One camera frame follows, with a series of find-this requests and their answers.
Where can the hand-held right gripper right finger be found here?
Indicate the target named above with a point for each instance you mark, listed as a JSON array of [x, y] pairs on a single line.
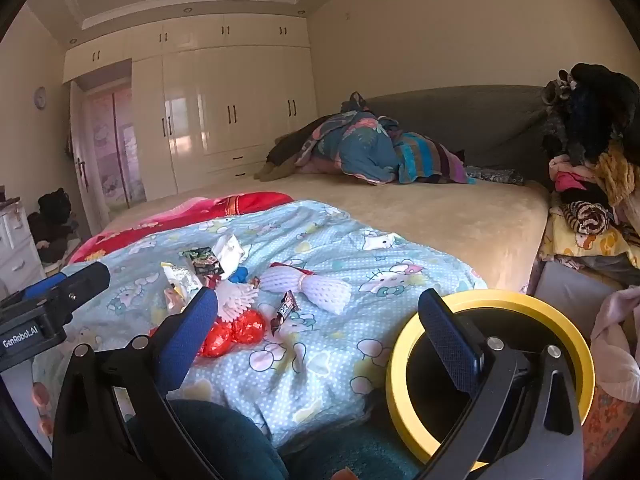
[[450, 345]]

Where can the white foam fruit net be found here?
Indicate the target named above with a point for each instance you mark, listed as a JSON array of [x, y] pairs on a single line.
[[320, 290]]

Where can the door with pink curtain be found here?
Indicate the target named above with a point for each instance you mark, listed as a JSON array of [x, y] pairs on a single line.
[[115, 150]]

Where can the red blanket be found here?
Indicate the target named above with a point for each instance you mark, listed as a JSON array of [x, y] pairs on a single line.
[[240, 205]]

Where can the yellow white snack wrapper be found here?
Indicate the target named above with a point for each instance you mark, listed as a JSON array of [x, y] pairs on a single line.
[[180, 280]]

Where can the pile of black clothes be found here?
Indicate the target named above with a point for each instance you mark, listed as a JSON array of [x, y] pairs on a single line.
[[595, 110]]

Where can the green black snack packet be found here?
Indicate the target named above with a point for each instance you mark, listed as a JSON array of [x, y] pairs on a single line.
[[205, 260]]

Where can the person's teal trousers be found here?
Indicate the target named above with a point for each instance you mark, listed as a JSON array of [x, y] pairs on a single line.
[[225, 440]]

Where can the floral laundry bag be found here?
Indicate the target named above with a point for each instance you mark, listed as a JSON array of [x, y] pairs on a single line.
[[617, 340]]

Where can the blue plastic bag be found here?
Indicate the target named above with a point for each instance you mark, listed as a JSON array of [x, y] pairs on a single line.
[[240, 275]]

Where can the cream wardrobe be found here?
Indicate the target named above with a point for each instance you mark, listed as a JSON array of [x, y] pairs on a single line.
[[210, 95]]

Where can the yellow round bin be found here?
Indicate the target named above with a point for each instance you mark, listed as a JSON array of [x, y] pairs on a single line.
[[525, 301]]

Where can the striped blanket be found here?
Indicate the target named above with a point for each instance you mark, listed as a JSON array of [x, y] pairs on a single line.
[[425, 155]]

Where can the red plastic bag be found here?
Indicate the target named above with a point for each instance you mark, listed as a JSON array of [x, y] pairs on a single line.
[[235, 332]]

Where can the blue cartoon printed blanket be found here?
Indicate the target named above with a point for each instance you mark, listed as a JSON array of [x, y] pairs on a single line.
[[350, 310]]

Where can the beige bed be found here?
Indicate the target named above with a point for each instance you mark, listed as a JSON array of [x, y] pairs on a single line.
[[425, 210]]

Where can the brown cloth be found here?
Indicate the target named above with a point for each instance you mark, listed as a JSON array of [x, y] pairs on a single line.
[[285, 157]]

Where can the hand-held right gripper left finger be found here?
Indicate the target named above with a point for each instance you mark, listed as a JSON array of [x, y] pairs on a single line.
[[192, 330]]

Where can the grey patterned cloth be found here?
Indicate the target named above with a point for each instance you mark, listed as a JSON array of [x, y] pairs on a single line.
[[495, 176]]

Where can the round wall clock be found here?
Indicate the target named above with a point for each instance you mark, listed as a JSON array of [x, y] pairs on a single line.
[[40, 96]]

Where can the brown white striped knit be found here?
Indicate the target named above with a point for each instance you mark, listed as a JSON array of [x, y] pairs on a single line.
[[587, 217]]

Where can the pink cloth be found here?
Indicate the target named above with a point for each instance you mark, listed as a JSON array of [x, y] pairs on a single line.
[[570, 180]]

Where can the white drawer cabinet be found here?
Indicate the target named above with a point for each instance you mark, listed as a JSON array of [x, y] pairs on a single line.
[[15, 240]]

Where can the dark candy wrapper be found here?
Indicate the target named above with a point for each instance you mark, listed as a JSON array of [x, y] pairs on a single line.
[[286, 306]]

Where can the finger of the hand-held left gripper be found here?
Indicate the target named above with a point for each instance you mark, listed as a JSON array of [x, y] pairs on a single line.
[[85, 282]]

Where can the mustard knitted garment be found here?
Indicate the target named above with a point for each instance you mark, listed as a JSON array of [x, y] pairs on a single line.
[[620, 170]]

